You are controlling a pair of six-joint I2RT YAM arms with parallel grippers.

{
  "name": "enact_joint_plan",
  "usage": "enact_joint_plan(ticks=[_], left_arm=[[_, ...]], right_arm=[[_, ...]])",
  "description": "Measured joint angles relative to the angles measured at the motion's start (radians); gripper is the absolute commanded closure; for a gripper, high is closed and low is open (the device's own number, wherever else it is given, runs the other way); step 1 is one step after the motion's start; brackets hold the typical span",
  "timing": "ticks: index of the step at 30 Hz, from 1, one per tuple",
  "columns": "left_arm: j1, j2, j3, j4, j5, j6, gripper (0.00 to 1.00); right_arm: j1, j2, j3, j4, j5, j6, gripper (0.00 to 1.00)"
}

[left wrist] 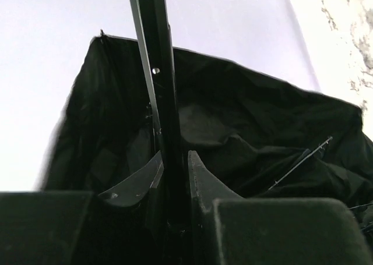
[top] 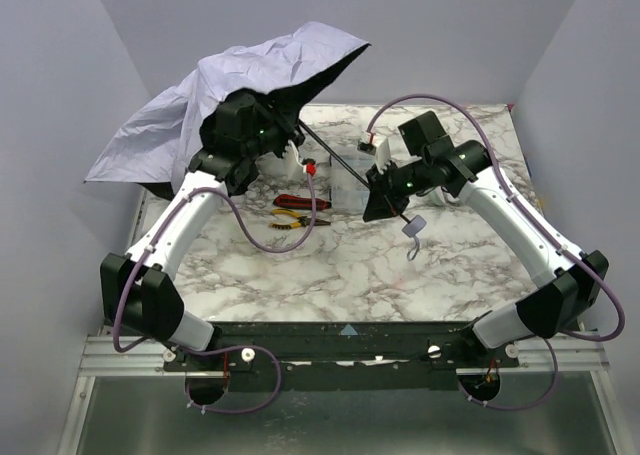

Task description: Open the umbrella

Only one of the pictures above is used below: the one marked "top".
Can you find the clear plastic screw box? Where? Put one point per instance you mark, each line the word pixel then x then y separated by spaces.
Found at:
pixel 347 194

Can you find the aluminium extrusion frame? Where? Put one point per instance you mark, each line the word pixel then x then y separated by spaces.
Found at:
pixel 99 359

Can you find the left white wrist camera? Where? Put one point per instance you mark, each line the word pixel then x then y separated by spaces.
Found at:
pixel 295 166

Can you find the yellow handled pliers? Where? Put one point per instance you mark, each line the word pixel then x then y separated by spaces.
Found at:
pixel 299 220

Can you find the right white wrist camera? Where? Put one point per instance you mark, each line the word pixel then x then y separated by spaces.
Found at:
pixel 377 146

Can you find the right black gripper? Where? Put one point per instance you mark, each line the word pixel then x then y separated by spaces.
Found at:
pixel 382 184

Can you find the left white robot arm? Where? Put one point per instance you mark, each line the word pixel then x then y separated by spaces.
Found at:
pixel 138 288

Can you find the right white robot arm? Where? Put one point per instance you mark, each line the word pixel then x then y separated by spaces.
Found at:
pixel 564 275

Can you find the red black utility knife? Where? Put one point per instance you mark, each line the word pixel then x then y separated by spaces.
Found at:
pixel 293 202

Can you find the purple umbrella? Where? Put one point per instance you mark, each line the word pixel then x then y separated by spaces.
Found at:
pixel 155 146

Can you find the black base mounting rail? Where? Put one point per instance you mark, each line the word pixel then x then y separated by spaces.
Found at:
pixel 340 356

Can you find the mint green umbrella case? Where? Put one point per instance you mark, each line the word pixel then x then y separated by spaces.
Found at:
pixel 439 197

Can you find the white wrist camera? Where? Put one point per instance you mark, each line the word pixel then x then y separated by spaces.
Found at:
pixel 295 166
pixel 377 146

